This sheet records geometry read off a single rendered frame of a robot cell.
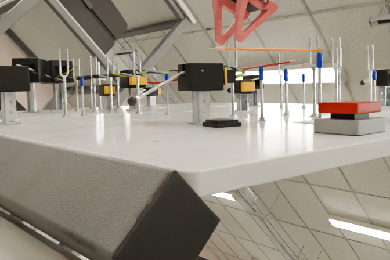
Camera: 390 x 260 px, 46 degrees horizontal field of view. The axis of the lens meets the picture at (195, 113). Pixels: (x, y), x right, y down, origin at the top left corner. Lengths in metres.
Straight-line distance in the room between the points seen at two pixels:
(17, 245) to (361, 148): 0.32
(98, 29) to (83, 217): 1.46
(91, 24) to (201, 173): 1.47
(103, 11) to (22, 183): 1.38
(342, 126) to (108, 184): 0.28
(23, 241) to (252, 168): 0.23
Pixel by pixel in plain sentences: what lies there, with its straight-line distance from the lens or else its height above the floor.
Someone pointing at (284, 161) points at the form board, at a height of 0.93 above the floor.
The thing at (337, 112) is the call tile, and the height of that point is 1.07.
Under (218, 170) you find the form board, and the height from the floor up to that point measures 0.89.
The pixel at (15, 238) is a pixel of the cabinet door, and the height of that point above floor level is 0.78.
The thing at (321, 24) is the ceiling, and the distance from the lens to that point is 3.72.
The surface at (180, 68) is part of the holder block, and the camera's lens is 0.68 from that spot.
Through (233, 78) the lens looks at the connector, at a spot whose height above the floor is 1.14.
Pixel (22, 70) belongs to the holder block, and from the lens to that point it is 0.84.
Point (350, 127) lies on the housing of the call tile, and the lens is 0.51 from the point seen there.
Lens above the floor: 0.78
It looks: 25 degrees up
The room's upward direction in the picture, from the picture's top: 37 degrees clockwise
